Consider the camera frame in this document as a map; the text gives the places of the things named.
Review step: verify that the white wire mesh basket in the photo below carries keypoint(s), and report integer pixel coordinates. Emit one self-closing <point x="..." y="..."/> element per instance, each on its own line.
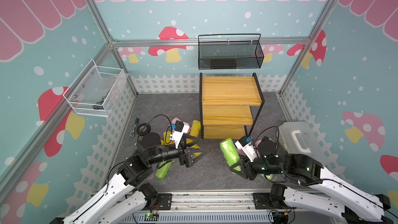
<point x="96" y="90"/>

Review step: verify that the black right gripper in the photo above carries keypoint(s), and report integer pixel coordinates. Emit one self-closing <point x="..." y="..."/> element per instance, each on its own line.
<point x="245" y="165"/>

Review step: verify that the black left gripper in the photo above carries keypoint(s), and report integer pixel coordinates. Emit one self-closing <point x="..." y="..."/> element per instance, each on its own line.
<point x="186" y="159"/>

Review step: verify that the black wire mesh basket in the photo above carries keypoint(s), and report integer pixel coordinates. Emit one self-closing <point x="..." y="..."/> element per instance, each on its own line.
<point x="230" y="51"/>

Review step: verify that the black tape roll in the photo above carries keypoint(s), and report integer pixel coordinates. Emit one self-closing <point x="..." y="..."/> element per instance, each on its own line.
<point x="143" y="129"/>

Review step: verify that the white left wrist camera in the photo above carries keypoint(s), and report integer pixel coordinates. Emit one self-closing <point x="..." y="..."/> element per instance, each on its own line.
<point x="177" y="132"/>

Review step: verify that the green handled ratchet wrench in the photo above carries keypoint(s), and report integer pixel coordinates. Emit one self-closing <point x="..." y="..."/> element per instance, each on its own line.
<point x="136" y="122"/>

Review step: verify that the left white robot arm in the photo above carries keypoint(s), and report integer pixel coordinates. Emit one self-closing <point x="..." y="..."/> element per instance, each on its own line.
<point x="125" y="192"/>

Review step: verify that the translucent plastic storage box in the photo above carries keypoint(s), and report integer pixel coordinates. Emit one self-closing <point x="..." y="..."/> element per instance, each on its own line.
<point x="298" y="138"/>

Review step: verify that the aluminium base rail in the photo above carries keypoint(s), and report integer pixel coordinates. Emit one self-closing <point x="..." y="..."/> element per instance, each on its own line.
<point x="225" y="207"/>

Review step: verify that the green trash bag roll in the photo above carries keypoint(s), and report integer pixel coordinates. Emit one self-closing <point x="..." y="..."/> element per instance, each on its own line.
<point x="269" y="177"/>
<point x="229" y="151"/>
<point x="163" y="170"/>

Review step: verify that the green circuit board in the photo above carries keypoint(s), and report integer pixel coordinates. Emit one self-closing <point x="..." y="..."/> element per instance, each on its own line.
<point x="151" y="217"/>

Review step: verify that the yellow trash bag roll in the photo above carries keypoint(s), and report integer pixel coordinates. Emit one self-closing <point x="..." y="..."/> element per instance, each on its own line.
<point x="166" y="138"/>
<point x="195" y="128"/>

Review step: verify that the pink trash bag roll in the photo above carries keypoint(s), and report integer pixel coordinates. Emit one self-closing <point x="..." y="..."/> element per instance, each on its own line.
<point x="257" y="143"/>
<point x="177" y="120"/>

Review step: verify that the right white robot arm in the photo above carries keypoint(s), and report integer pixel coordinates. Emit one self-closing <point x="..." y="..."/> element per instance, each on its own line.
<point x="305" y="183"/>

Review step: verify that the wooden three-tier shelf black frame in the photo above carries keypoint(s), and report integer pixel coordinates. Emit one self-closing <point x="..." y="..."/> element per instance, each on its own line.
<point x="229" y="106"/>

